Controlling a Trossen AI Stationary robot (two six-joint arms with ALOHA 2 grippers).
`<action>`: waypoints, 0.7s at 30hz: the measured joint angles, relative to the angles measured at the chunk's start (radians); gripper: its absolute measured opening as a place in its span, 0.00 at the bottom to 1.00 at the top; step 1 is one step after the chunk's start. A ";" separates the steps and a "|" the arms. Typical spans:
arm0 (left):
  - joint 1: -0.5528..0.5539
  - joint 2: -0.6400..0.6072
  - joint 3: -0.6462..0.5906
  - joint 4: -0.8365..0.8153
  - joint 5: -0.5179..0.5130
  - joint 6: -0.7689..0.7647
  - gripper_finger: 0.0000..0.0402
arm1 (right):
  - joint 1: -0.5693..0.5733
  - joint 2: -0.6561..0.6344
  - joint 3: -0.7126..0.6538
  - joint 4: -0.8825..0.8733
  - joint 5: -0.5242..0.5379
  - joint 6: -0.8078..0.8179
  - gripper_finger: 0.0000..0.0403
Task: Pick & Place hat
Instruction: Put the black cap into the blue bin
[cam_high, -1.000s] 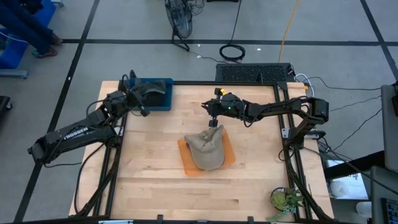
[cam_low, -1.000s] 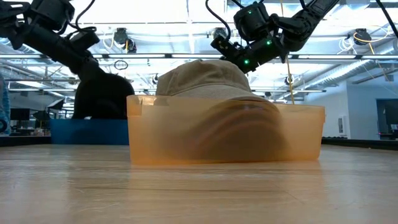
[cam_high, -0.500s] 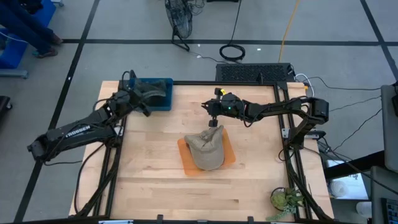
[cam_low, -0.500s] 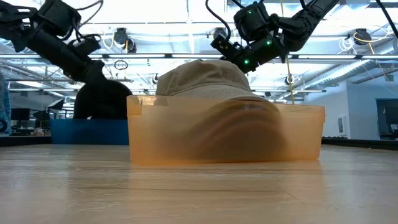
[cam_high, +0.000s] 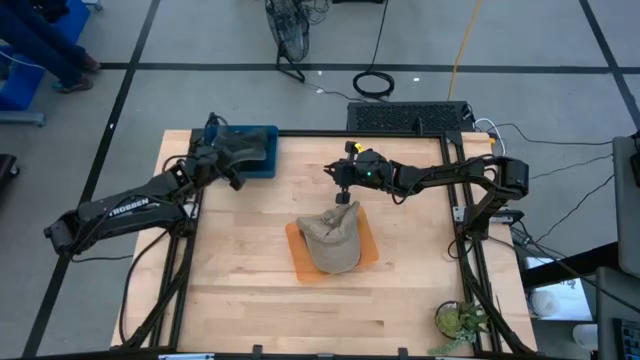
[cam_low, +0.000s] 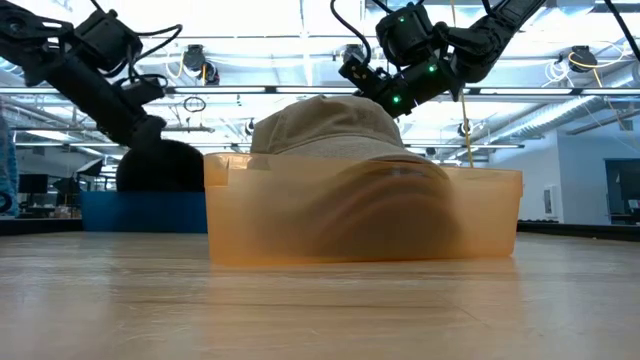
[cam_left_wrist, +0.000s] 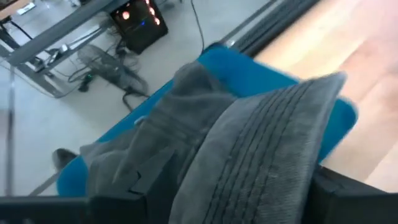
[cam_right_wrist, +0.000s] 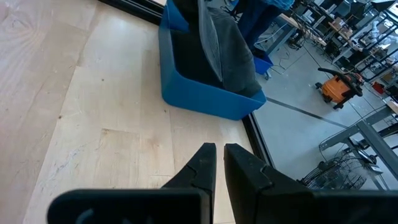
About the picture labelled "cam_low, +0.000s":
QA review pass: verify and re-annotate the beige baseball cap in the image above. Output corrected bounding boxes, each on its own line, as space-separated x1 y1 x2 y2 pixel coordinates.
249 94 454 181

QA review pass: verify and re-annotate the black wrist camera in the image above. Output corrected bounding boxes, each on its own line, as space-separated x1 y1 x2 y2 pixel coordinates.
121 74 167 107
338 53 382 96

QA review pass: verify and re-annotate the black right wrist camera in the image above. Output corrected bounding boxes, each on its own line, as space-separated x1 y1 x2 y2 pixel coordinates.
338 53 382 96

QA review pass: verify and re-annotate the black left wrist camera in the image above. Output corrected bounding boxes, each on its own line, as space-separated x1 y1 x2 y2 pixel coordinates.
121 74 167 107

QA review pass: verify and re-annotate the orange translucent plastic bin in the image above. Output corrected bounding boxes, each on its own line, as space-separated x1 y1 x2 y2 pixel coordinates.
203 152 525 266

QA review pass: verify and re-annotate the blue plastic bin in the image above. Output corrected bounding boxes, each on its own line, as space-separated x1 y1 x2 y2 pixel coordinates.
79 191 209 234

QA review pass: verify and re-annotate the black coiled cable loop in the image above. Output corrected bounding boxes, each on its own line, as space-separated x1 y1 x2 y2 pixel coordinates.
182 95 207 115

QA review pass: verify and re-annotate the black computer monitor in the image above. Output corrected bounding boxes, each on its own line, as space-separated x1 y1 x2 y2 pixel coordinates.
18 173 50 195

